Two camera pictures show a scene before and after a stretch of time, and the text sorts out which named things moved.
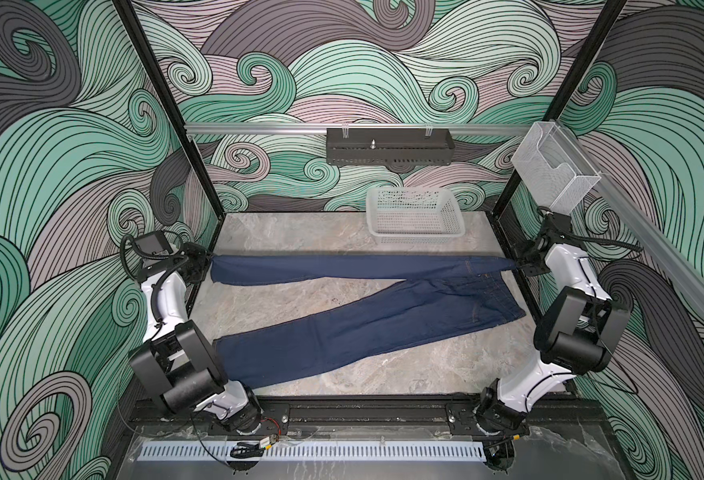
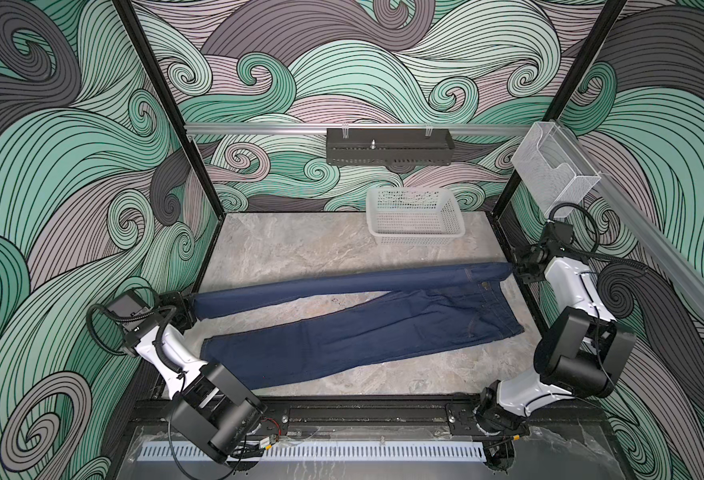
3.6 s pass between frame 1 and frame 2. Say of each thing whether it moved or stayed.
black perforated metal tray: stayed
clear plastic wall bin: stayed
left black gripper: moved
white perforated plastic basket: stayed
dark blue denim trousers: moved
